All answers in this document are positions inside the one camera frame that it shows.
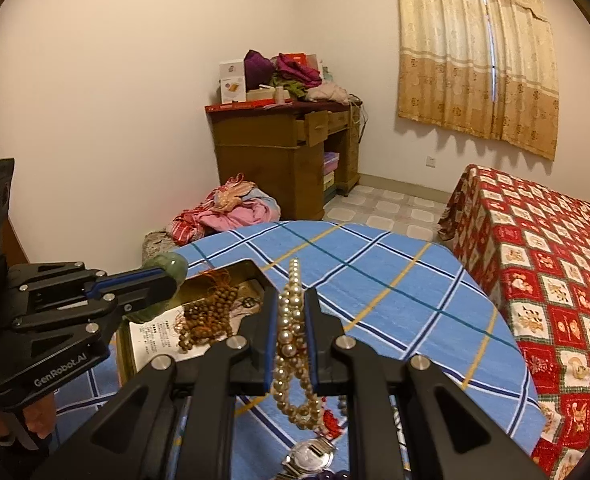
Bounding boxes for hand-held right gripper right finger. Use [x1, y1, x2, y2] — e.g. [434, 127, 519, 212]
[304, 292, 548, 480]

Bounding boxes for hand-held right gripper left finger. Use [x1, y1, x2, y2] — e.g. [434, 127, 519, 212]
[30, 290, 283, 480]

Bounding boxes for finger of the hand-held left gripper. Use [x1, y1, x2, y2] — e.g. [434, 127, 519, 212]
[15, 282, 178, 361]
[7, 261, 178, 311]

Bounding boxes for pearl necklace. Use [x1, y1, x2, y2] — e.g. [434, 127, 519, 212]
[270, 257, 327, 432]

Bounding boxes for green jade bangle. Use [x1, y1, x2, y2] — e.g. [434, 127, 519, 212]
[125, 252, 189, 324]

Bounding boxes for gold metal tin box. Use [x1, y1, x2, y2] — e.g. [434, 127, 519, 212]
[115, 259, 282, 386]

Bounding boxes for person's left hand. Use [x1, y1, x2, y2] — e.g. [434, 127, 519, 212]
[0, 387, 59, 440]

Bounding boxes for white printed paper card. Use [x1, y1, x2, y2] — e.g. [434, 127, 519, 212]
[129, 309, 216, 363]

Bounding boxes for grey patterned cloth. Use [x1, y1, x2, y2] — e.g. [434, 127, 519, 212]
[142, 230, 187, 264]

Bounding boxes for red knot ornament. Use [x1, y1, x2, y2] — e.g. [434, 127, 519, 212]
[320, 406, 349, 437]

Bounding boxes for silver wristwatch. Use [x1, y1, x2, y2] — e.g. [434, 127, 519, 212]
[274, 436, 339, 480]

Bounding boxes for blue plaid cloth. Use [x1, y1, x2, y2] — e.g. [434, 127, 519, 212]
[55, 220, 548, 480]

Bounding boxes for pile of pink clothes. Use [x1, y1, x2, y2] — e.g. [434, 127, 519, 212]
[167, 173, 282, 247]

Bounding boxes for brown wooden desk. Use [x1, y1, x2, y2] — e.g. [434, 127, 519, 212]
[205, 99, 363, 222]

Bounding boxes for flat red box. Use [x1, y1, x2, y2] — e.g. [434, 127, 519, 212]
[206, 98, 296, 112]

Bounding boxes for white product box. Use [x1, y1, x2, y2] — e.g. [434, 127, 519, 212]
[218, 61, 248, 105]

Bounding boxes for open wooden desk drawer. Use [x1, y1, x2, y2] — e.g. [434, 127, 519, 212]
[296, 110, 330, 147]

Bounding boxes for bed with red patterned cover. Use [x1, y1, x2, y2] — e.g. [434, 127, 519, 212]
[437, 164, 590, 480]

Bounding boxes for purple cloth bag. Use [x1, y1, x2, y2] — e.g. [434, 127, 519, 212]
[244, 50, 277, 89]

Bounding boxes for pile of clothes on desk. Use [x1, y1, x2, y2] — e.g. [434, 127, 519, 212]
[270, 55, 324, 102]

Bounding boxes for pale pink cloth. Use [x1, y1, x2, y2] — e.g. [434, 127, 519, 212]
[305, 84, 352, 106]

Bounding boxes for beige patterned curtain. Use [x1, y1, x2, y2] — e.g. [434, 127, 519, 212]
[392, 0, 561, 162]

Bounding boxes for brown wooden bead bracelet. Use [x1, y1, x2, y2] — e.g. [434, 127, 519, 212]
[176, 269, 242, 354]

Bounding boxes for desk cables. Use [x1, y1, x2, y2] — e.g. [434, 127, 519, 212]
[349, 94, 372, 142]

